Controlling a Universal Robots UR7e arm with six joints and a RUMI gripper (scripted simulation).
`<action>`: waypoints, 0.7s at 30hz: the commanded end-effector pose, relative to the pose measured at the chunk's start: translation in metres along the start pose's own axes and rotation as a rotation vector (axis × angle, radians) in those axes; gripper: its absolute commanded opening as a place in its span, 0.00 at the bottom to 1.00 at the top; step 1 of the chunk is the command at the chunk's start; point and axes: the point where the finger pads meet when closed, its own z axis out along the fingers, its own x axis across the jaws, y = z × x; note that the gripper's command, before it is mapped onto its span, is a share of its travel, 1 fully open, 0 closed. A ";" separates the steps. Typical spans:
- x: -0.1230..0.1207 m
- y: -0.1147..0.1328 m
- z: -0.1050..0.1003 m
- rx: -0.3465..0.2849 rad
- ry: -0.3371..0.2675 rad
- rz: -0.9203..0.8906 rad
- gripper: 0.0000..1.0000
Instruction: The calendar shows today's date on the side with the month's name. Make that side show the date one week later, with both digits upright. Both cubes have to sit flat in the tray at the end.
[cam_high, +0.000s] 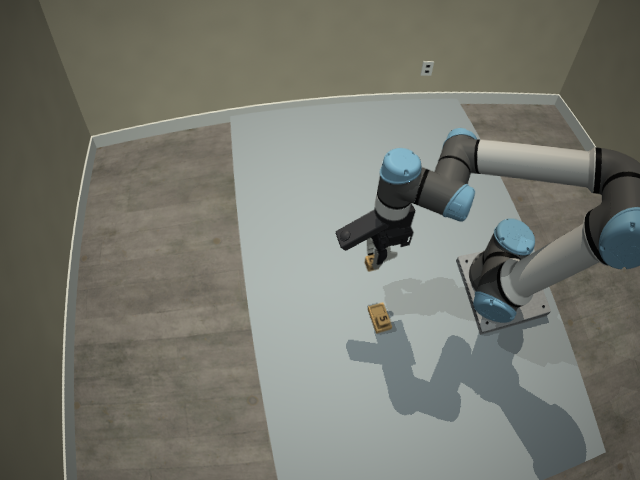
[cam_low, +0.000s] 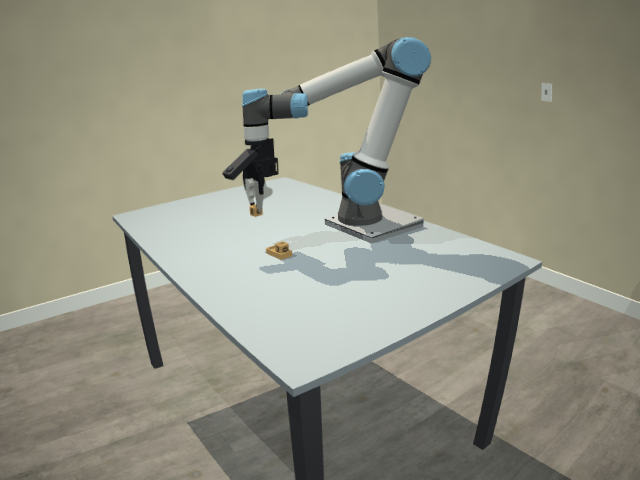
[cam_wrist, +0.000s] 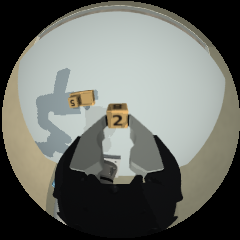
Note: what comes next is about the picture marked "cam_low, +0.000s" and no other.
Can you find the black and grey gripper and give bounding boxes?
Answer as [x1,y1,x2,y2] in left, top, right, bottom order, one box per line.
[243,138,278,213]

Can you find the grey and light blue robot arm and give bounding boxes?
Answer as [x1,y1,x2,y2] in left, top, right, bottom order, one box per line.
[242,37,431,226]

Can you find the tan wooden number cube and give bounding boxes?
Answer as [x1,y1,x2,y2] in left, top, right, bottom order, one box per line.
[275,241,289,254]
[249,204,263,217]

